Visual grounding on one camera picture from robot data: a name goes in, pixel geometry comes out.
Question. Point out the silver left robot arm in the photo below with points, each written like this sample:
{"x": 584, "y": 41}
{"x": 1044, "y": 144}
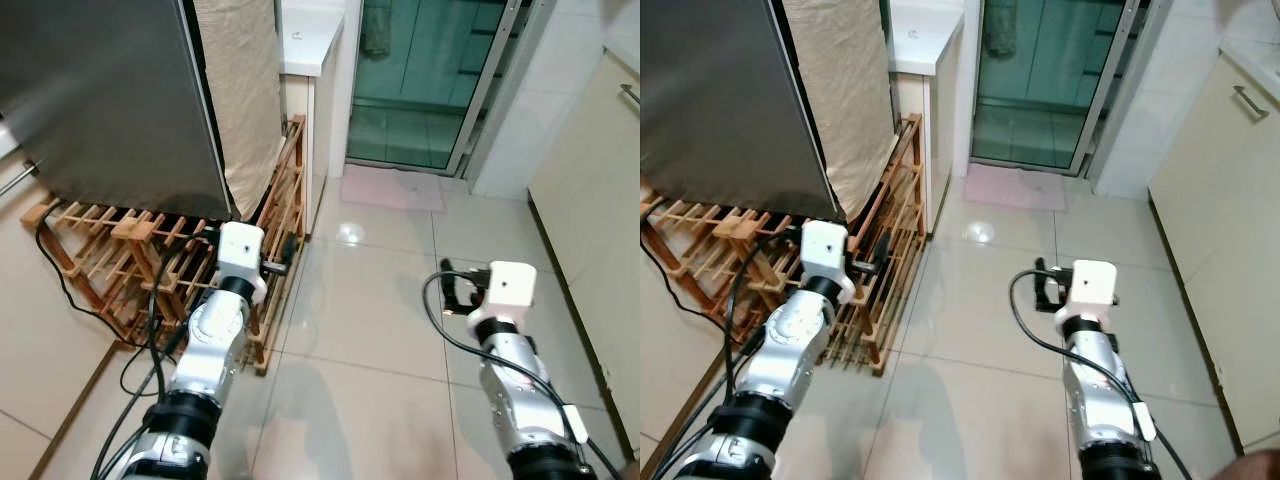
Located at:
{"x": 215, "y": 340}
{"x": 795, "y": 345}

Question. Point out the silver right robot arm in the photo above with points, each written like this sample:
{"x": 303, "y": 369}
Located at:
{"x": 1100, "y": 390}
{"x": 520, "y": 390}

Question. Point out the wooden wine rack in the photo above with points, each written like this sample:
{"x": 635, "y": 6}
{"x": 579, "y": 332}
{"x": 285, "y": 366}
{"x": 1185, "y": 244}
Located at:
{"x": 880, "y": 300}
{"x": 130, "y": 260}

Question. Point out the pink floor mat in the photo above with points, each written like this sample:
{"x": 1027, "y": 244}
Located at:
{"x": 1010, "y": 188}
{"x": 390, "y": 188}

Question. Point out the beige cupboard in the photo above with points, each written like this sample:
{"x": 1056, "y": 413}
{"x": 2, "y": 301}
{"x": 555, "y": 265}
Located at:
{"x": 1220, "y": 220}
{"x": 590, "y": 200}

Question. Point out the beige cloth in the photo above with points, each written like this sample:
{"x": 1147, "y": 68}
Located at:
{"x": 845, "y": 90}
{"x": 245, "y": 90}

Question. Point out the green glass sliding door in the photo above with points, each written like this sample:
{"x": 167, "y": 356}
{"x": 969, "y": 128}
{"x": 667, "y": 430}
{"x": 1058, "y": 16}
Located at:
{"x": 1040, "y": 80}
{"x": 420, "y": 80}

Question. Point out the green towel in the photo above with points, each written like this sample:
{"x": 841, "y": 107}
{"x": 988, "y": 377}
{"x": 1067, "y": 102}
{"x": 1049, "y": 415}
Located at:
{"x": 1000, "y": 30}

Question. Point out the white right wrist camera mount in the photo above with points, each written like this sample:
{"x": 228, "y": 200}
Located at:
{"x": 505, "y": 295}
{"x": 1090, "y": 290}

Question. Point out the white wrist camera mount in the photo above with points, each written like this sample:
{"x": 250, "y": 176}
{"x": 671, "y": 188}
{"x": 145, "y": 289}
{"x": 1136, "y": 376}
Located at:
{"x": 240, "y": 255}
{"x": 505, "y": 295}
{"x": 828, "y": 255}
{"x": 1090, "y": 290}

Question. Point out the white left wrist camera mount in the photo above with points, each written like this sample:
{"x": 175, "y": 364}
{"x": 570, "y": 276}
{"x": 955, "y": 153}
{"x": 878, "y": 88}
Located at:
{"x": 828, "y": 255}
{"x": 240, "y": 255}

